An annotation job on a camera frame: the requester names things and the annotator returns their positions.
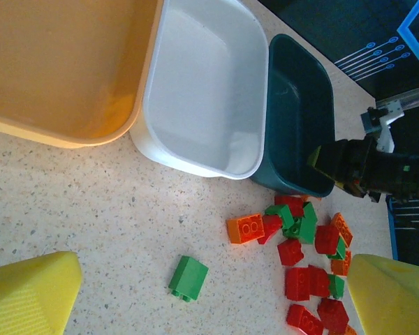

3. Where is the aluminium frame post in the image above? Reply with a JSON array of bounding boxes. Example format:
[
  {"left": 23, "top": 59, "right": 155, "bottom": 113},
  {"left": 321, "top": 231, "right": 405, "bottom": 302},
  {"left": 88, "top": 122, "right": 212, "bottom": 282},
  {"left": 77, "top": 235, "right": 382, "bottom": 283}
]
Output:
[{"left": 376, "top": 87, "right": 419, "bottom": 110}]

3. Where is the yellow-orange plastic bin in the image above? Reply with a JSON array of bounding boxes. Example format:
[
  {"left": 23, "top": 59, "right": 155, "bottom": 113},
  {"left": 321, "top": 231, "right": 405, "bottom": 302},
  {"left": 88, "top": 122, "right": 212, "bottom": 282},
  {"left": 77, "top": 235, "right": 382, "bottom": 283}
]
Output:
[{"left": 0, "top": 0, "right": 165, "bottom": 150}]

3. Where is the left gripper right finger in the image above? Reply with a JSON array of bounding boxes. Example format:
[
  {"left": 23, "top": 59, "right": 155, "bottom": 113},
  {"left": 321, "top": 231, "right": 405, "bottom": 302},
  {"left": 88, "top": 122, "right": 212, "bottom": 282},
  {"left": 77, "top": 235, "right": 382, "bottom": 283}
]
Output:
[{"left": 347, "top": 253, "right": 419, "bottom": 335}]

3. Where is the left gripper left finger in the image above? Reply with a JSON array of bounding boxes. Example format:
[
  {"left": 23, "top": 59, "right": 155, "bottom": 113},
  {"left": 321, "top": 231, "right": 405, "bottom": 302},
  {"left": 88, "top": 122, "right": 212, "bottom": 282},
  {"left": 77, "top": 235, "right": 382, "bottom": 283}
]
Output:
[{"left": 0, "top": 251, "right": 83, "bottom": 335}]

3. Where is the green lego brick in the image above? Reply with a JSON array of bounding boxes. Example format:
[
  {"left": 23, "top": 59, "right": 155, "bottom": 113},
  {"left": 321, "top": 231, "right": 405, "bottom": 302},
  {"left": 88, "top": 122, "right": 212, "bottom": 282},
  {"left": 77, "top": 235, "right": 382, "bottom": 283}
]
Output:
[
  {"left": 328, "top": 274, "right": 346, "bottom": 300},
  {"left": 264, "top": 204, "right": 295, "bottom": 230},
  {"left": 282, "top": 201, "right": 318, "bottom": 244},
  {"left": 168, "top": 255, "right": 210, "bottom": 302},
  {"left": 327, "top": 237, "right": 347, "bottom": 261}
]

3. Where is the dark teal plastic bin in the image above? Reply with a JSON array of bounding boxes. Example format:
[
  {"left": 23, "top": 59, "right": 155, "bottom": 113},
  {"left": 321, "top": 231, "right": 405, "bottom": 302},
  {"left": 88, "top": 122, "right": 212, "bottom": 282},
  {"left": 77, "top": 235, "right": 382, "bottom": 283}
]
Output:
[{"left": 249, "top": 33, "right": 336, "bottom": 196}]

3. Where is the long red lego brick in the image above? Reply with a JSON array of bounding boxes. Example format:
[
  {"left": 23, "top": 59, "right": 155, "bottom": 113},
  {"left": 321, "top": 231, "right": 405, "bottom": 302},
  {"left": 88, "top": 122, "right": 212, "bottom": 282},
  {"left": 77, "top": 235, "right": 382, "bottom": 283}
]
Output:
[{"left": 286, "top": 304, "right": 325, "bottom": 335}]

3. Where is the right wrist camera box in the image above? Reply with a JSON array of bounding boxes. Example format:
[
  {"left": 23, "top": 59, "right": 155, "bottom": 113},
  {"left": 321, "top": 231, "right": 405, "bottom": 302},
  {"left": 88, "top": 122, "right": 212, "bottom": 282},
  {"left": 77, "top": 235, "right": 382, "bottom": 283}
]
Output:
[{"left": 360, "top": 100, "right": 405, "bottom": 154}]

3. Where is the blue-edged side rail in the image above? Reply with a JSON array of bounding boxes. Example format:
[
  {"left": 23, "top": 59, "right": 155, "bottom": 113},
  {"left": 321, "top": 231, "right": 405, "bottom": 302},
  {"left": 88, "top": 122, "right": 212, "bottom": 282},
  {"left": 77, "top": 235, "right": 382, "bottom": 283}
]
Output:
[{"left": 385, "top": 195, "right": 399, "bottom": 261}]

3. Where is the white plastic bin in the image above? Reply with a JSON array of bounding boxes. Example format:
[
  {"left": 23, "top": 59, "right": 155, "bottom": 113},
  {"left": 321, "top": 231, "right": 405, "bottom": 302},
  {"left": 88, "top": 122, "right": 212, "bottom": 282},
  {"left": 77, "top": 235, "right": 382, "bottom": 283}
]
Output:
[{"left": 129, "top": 0, "right": 270, "bottom": 181}]

